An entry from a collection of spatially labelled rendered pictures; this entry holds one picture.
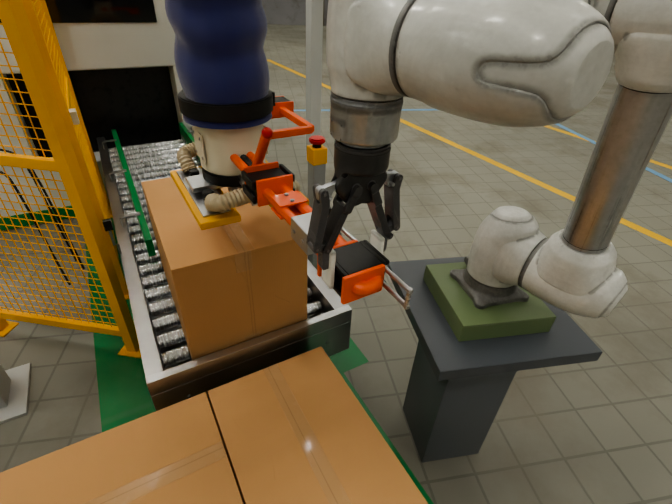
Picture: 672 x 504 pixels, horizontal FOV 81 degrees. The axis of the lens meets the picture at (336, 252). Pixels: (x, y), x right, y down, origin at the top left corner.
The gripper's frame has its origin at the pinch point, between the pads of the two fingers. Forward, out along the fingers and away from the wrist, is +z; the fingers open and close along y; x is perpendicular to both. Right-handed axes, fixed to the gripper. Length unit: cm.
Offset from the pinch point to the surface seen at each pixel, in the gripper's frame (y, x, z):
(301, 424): 2, -17, 68
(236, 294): 7, -50, 42
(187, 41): 10, -53, -25
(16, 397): 93, -117, 121
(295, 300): -12, -49, 52
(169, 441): 35, -29, 68
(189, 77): 10, -54, -18
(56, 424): 79, -95, 123
